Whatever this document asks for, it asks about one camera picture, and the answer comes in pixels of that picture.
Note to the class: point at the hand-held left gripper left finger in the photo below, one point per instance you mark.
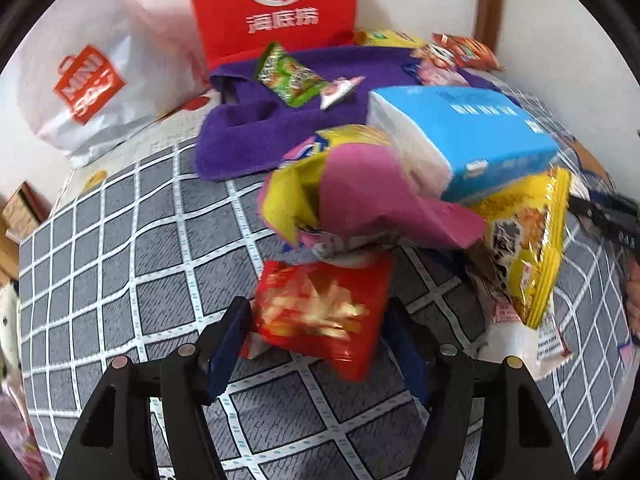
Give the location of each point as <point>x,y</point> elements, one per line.
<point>225,355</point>

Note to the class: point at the brown wooden door frame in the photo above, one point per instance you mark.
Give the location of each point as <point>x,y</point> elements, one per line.
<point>487,0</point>

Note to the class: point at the pink triangular snack packet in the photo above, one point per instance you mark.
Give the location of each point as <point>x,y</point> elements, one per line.
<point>340,91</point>

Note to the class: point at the person's right hand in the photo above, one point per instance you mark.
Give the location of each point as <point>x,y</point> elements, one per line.
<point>632,300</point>

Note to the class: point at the grey checked blanket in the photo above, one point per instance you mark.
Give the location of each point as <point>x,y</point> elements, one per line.
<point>165,260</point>

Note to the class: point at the wooden bed headboard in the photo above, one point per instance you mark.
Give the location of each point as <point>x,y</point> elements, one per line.
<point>15,230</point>

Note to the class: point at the pink plastic bag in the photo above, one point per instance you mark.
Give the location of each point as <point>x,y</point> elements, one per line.
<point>17,435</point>

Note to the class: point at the grey plastic shopping bag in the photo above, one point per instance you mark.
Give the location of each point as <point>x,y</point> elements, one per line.
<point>100,85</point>

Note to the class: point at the red paper bag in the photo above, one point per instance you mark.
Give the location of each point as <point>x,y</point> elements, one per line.
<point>280,5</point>

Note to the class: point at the orange chips bag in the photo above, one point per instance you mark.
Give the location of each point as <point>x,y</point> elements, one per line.
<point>470,52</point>

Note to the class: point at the yellow and pink snack bag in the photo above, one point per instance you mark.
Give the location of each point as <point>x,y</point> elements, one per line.
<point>360,195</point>

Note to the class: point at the white and pink snack packet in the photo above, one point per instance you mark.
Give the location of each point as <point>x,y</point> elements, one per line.
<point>510,340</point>

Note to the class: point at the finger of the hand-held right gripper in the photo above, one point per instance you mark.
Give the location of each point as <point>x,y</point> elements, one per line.
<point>590,210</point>

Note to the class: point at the yellow chips bag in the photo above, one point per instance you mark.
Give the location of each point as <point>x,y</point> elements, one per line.
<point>395,39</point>

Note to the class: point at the red snack packet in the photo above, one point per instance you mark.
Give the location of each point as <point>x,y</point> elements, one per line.
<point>320,310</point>

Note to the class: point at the green snack packet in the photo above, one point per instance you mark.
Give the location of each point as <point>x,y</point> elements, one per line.
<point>290,75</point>

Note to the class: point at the white dotted pillow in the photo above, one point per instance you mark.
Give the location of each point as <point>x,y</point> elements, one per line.
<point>7,320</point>

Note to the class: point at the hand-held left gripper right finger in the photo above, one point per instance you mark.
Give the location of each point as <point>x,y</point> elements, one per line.
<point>410,355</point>

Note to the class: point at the yellow triangular snack packet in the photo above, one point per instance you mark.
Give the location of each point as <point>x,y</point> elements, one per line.
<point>525,245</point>

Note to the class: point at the blue tissue pack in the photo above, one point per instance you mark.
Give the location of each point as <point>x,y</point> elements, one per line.
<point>465,130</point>

